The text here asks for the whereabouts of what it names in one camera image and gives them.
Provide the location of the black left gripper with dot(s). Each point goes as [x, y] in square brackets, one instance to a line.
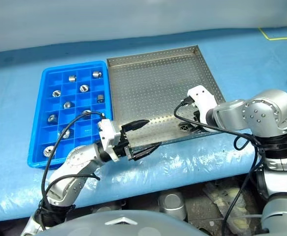
[123, 147]

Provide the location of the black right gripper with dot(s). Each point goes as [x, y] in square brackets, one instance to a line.
[197, 116]

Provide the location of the perforated metal tray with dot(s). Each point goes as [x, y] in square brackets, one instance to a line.
[145, 86]

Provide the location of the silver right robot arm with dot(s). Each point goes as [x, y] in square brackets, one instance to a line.
[266, 108]

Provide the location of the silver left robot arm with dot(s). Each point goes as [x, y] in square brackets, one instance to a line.
[76, 157]

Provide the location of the blue compartment tray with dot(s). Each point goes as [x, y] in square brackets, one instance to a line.
[83, 100]

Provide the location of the grey round cylinder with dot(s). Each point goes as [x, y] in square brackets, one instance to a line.
[171, 206]
[104, 209]

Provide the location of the metal nut in blue tray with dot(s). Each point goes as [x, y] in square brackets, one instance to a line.
[56, 93]
[83, 88]

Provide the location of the grey robot torso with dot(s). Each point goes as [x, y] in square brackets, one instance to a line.
[84, 228]

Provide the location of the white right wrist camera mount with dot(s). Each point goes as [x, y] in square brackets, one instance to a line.
[202, 96]

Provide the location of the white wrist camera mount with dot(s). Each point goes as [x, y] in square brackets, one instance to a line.
[202, 96]
[106, 132]

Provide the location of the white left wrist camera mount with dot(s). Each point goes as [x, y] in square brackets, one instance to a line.
[106, 132]

